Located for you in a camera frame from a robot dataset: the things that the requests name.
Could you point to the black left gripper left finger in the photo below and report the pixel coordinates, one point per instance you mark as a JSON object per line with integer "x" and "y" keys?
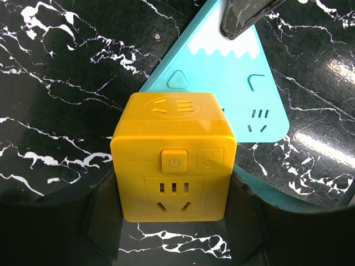
{"x": 79, "y": 224}

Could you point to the teal triangular power strip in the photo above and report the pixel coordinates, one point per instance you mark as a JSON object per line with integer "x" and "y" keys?
{"x": 286, "y": 86}

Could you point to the yellow cube socket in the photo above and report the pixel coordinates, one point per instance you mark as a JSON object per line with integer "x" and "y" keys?
{"x": 173, "y": 156}

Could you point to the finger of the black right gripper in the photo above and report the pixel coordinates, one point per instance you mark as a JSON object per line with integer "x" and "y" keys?
{"x": 239, "y": 15}

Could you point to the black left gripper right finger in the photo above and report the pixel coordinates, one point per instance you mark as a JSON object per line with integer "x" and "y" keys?
{"x": 268, "y": 227}

